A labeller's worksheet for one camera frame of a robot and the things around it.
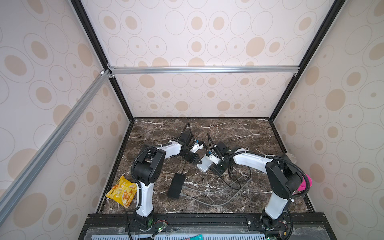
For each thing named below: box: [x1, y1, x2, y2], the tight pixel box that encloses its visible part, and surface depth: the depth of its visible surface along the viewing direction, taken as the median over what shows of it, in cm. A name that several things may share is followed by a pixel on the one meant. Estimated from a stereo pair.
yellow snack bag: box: [106, 175, 138, 209], surface depth 82 cm
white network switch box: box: [197, 154, 213, 173], surface depth 94 cm
